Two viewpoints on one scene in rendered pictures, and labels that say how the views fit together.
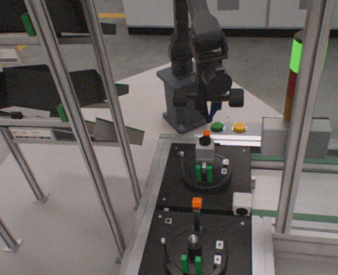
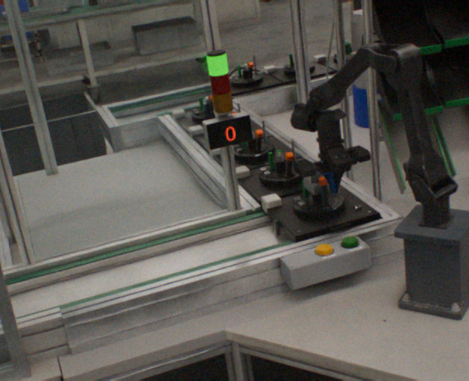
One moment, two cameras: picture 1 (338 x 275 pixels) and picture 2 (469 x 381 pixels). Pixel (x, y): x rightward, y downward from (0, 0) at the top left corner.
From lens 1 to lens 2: 250 cm
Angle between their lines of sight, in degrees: 111
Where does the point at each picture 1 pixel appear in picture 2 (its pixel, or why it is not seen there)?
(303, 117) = not seen: hidden behind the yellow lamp
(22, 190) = not seen: outside the picture
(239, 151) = (302, 229)
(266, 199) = (260, 236)
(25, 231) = not seen: hidden behind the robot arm
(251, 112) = (356, 339)
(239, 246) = (258, 189)
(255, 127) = (305, 258)
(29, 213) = (468, 185)
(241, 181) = (283, 213)
